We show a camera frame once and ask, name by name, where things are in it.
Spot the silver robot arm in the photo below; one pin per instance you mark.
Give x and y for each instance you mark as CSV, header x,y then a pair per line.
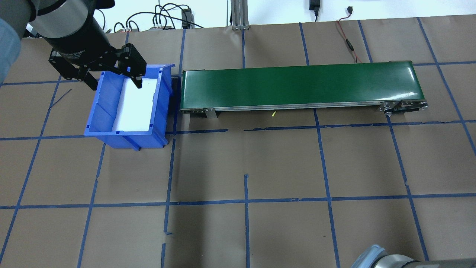
x,y
55,15
390,260

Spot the small circuit board hub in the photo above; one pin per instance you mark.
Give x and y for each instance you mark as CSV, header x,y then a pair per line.
x,y
161,26

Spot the blue plastic storage bin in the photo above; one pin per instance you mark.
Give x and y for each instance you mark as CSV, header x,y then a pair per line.
x,y
100,111

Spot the black power adapter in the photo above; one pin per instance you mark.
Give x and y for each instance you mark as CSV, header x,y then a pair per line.
x,y
186,16
315,5

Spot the white desk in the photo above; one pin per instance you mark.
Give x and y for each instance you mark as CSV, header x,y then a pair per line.
x,y
279,11

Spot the green conveyor belt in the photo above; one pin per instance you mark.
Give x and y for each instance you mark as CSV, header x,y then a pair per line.
x,y
297,85

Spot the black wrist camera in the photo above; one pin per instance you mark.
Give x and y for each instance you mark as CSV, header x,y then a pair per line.
x,y
106,3

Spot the aluminium upright post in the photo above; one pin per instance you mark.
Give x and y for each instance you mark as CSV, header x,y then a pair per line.
x,y
240,15

